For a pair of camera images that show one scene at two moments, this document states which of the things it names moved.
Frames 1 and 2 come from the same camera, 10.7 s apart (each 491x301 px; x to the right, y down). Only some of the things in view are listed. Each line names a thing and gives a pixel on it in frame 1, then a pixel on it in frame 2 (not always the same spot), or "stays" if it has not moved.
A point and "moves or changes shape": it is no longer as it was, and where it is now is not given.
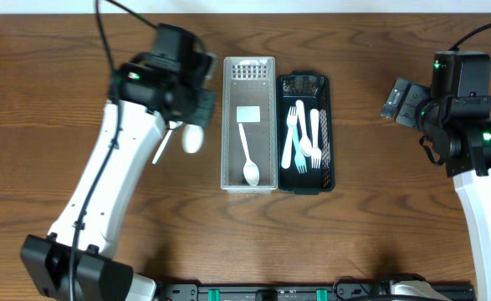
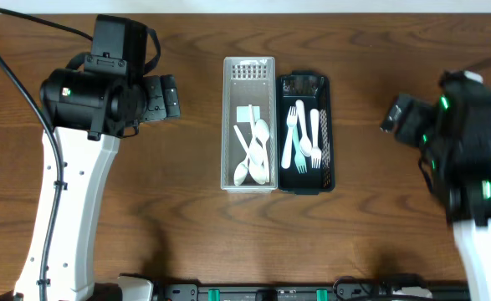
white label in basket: x=248 y=114 stays
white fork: x=316 y=153 stays
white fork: x=291 y=118 stays
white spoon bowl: x=172 y=124 -> x=262 y=133
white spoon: x=250 y=170 moves or changes shape
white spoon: x=305 y=144 stays
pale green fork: x=299 y=158 stays
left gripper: x=203 y=107 -> x=161 y=97
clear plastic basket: x=249 y=126 stays
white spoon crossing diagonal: x=192 y=138 -> x=262 y=131
